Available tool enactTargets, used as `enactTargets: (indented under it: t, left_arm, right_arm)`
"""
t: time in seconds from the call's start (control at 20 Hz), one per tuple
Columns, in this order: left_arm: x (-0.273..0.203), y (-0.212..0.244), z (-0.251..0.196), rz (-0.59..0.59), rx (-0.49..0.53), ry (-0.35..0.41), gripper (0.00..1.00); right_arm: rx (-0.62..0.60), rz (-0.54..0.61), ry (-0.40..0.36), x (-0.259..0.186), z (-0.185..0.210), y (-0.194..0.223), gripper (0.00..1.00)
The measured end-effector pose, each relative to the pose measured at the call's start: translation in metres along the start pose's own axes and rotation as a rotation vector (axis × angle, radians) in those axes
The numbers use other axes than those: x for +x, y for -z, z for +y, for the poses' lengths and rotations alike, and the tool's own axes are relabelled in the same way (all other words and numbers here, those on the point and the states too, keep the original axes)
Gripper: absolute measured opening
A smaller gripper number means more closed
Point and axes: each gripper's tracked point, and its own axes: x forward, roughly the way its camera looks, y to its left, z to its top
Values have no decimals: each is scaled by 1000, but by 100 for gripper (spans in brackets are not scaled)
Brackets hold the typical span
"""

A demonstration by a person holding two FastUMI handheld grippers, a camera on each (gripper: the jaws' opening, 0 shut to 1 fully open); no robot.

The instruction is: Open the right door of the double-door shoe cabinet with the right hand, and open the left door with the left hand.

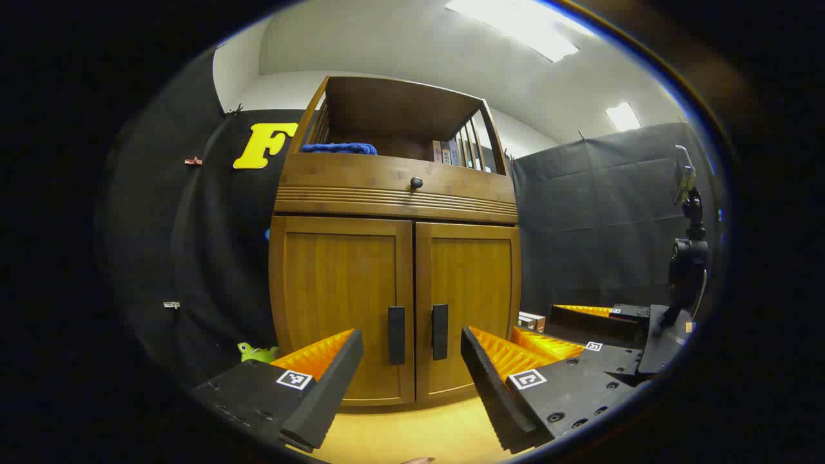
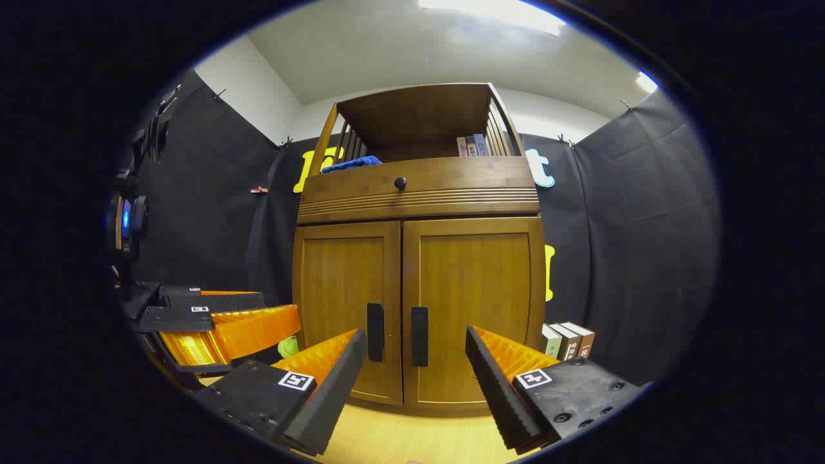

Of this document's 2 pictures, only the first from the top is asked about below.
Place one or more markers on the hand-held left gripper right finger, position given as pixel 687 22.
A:
pixel 493 393

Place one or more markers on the beige book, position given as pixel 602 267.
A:
pixel 437 152

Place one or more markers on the green frog toy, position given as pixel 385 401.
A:
pixel 258 353

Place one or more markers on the wooden cabinet drawer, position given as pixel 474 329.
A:
pixel 348 177

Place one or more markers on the pale blue book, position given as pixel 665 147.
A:
pixel 454 152

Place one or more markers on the blue cloth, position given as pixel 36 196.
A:
pixel 338 149

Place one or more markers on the wooden double-door shoe cabinet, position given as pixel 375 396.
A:
pixel 399 109

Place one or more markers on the large ceiling light panel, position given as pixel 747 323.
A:
pixel 522 29

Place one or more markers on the small ceiling light panel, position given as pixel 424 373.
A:
pixel 622 117

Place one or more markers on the wooden shoe cabinet door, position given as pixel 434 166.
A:
pixel 341 290
pixel 474 290

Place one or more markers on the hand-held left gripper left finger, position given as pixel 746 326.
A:
pixel 329 393

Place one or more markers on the black round drawer knob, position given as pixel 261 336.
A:
pixel 416 182

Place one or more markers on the reddish brown book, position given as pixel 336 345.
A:
pixel 540 323

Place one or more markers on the pale green book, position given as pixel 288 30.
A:
pixel 526 320

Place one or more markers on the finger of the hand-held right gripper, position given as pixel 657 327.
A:
pixel 548 343
pixel 593 325

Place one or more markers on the black backdrop cloth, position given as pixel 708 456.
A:
pixel 213 245

